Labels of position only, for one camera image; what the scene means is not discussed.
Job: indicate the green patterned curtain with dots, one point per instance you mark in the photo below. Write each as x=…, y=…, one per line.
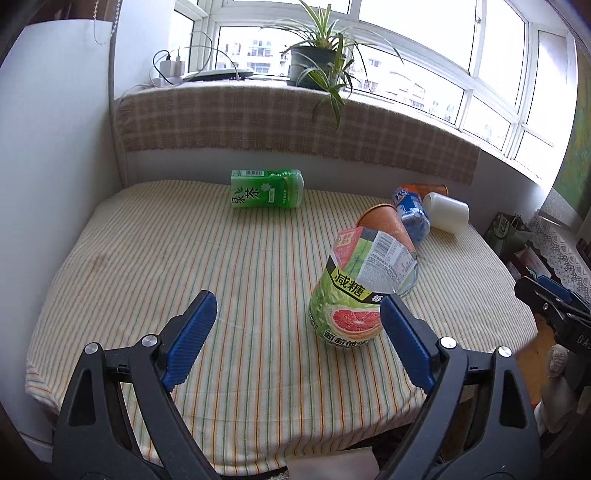
x=575, y=152

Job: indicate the white lace cloth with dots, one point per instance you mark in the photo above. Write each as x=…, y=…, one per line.
x=561, y=240

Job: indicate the dark flat tray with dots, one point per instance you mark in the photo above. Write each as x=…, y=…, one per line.
x=219, y=74

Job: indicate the white window frame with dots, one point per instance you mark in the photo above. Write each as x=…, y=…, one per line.
x=466, y=90

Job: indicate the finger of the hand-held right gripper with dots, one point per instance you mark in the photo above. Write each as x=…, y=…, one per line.
x=556, y=288
x=533, y=293

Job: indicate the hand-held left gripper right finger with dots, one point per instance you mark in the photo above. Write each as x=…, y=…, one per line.
x=408, y=344

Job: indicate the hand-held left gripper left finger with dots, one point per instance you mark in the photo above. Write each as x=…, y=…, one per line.
x=194, y=339

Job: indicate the green tea bottle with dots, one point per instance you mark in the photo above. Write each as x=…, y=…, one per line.
x=268, y=188

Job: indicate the white charger plug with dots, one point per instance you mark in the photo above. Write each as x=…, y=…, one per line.
x=174, y=67

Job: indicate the white power strip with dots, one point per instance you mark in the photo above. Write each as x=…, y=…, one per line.
x=162, y=81

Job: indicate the orange paper cup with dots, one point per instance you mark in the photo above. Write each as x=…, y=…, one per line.
x=392, y=224

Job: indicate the grapefruit drink bottle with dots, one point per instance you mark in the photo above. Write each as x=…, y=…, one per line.
x=358, y=295

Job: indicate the white cup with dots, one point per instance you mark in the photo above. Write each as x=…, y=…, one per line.
x=446, y=211

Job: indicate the potted spider plant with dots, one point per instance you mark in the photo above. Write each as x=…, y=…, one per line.
x=318, y=62

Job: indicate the orange can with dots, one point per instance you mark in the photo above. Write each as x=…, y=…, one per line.
x=431, y=188

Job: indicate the pale fabric bundle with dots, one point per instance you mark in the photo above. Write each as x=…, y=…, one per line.
x=558, y=397

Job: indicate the green paper bag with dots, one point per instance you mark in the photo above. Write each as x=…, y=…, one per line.
x=507, y=237

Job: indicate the striped table cloth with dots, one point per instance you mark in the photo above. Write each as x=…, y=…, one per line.
x=184, y=258

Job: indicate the beige checked cloth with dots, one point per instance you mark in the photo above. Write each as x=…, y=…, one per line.
x=231, y=120

